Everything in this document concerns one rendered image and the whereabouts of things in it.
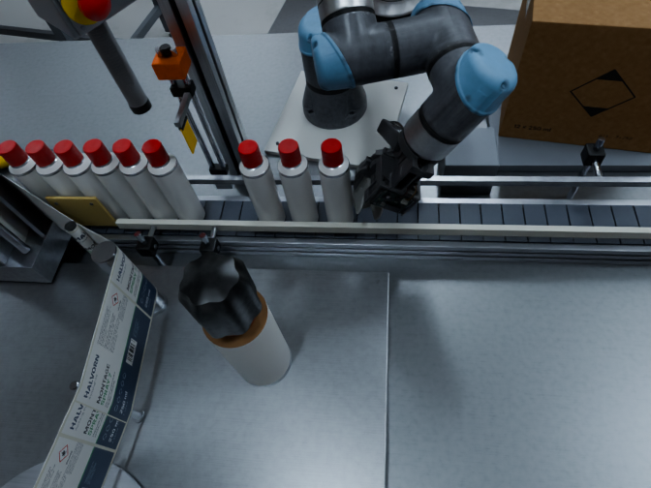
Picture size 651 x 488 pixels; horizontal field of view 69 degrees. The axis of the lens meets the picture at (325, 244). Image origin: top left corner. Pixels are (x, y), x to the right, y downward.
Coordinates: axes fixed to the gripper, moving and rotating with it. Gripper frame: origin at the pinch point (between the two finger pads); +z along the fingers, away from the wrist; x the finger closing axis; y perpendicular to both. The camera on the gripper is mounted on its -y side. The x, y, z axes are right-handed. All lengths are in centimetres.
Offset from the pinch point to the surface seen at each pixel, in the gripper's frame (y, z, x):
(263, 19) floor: -197, 115, -13
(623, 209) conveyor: -2.5, -18.9, 43.5
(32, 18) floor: -208, 191, -144
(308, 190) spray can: 1.9, -0.5, -10.1
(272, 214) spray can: 2.9, 8.4, -13.5
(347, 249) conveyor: 5.8, 7.8, 1.7
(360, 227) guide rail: 4.4, 1.6, 1.2
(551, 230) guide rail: 4.5, -14.7, 29.4
